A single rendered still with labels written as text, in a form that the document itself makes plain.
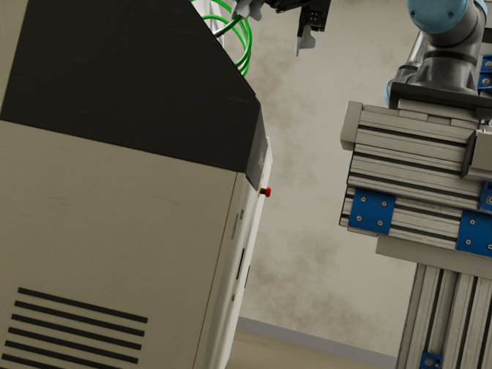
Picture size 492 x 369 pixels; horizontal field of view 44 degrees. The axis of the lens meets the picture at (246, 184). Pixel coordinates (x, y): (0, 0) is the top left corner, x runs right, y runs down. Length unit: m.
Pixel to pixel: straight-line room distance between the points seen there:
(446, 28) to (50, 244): 0.96
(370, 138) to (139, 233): 0.55
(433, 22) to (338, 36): 2.84
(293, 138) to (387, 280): 1.08
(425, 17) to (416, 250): 0.52
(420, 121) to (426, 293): 0.45
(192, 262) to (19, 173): 0.44
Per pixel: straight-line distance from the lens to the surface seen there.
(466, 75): 1.40
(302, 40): 1.88
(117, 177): 1.40
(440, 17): 1.28
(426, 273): 1.57
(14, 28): 1.55
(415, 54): 2.08
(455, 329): 1.53
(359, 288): 3.88
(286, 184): 3.93
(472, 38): 1.42
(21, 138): 1.48
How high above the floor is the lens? 0.69
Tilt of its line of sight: 3 degrees up
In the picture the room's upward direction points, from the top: 13 degrees clockwise
